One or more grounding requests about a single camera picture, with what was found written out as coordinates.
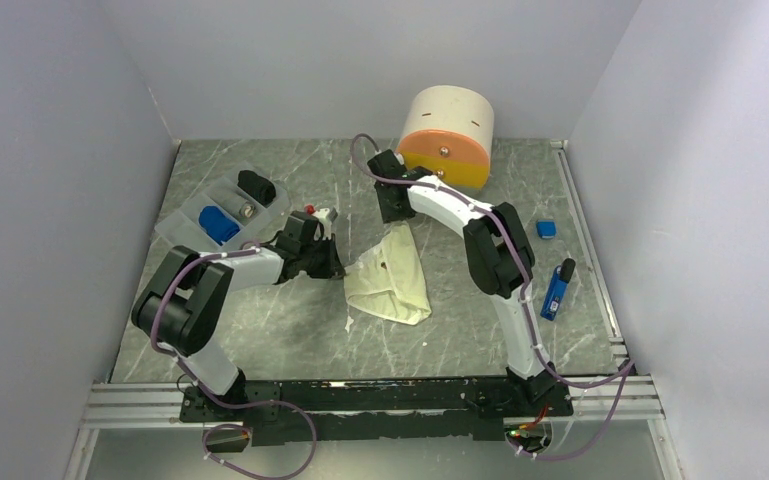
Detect cream yellow cloth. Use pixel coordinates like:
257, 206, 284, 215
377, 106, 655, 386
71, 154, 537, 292
344, 221, 432, 326

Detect blue underwear white trim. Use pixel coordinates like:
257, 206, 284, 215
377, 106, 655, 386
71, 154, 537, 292
198, 205, 241, 245

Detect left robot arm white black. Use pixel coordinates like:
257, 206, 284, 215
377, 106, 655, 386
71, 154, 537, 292
131, 208, 345, 420

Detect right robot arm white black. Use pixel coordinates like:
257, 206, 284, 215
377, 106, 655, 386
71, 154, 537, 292
367, 150, 572, 415

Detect black rolled sock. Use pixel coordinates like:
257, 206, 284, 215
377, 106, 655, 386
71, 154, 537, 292
237, 170, 277, 206

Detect clear plastic compartment tray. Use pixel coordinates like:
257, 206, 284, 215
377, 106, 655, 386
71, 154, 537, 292
154, 162, 291, 252

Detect round drawer cabinet orange yellow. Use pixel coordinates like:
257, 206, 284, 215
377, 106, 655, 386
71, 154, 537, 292
396, 85, 495, 191

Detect small blue block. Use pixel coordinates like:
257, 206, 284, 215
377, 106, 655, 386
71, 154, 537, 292
535, 220, 557, 239

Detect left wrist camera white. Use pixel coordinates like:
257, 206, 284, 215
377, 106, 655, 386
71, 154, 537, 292
303, 204, 339, 239

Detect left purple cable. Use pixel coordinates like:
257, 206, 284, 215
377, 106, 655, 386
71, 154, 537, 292
150, 241, 319, 480

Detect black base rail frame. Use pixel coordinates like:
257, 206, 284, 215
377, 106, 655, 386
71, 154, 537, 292
179, 375, 574, 446

